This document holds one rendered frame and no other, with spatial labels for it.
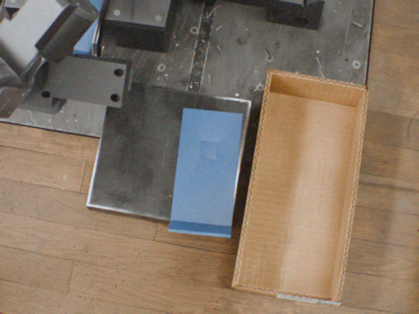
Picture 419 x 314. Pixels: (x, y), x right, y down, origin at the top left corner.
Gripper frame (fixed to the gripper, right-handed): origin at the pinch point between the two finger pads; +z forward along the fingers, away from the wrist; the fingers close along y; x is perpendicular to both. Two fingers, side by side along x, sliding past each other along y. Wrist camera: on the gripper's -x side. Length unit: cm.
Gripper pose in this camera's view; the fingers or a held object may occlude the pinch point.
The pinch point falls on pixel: (55, 52)
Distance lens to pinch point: 99.6
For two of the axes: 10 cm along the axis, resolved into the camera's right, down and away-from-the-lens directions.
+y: 1.5, -9.5, -2.6
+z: 0.7, -2.5, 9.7
